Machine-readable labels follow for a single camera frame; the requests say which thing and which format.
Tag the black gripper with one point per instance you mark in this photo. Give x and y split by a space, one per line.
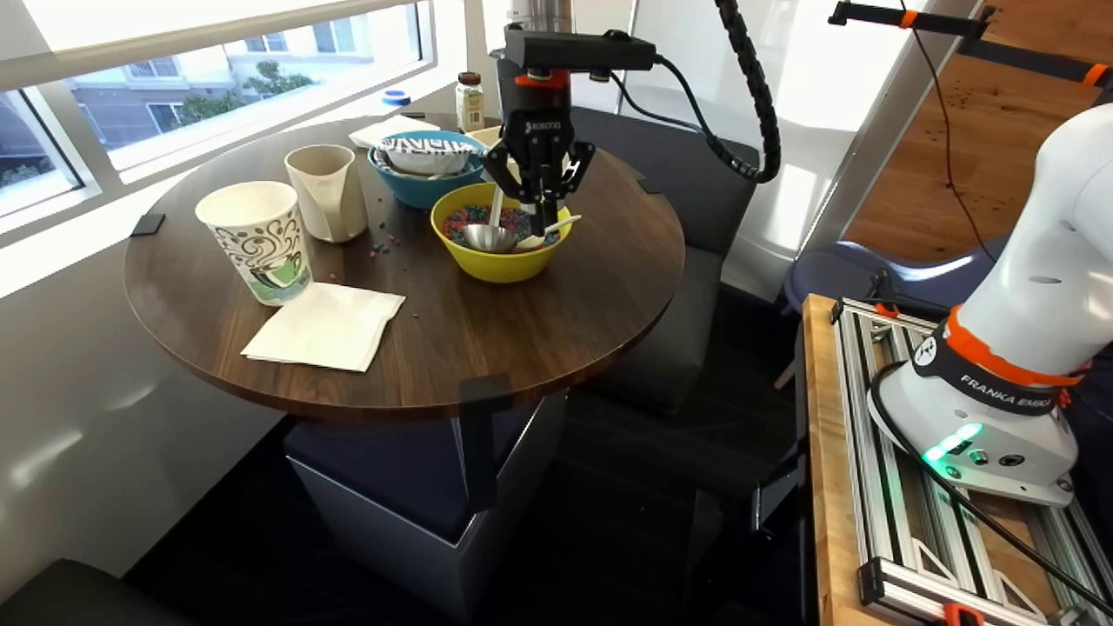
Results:
536 131

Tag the white plastic spoon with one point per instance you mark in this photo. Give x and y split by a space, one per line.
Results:
495 210

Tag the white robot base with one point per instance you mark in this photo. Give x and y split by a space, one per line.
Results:
986 408

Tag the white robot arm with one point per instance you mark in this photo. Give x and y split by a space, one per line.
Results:
1035 318

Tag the colourful cereal pieces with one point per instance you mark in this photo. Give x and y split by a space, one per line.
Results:
513 221

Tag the yellow bowl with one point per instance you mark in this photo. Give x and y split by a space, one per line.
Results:
509 265

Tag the black and white patterned bowl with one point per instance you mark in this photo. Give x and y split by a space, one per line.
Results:
430 152

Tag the blue bowl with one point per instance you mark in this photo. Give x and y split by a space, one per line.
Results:
420 192

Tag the glass jar with dark lid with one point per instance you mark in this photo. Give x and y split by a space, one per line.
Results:
468 101

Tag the metal measuring scoop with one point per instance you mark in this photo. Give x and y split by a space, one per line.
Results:
488 239

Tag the round dark wooden table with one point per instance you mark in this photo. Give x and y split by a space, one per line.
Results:
448 331

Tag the beige ceramic cup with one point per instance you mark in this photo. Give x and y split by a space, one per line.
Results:
328 192

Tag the white paper napkin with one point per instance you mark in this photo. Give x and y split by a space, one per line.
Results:
328 330

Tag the patterned paper cup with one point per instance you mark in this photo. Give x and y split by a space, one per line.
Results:
259 232

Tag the small black object on sill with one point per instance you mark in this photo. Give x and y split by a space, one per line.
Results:
146 224

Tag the wooden robot mounting platform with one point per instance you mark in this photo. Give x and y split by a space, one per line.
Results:
829 475

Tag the black camera on mount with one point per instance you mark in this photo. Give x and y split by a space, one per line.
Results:
577 53

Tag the black camera stand bar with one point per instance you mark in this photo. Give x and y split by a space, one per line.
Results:
970 43

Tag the aluminium frame rails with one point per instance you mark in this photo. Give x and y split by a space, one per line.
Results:
948 559

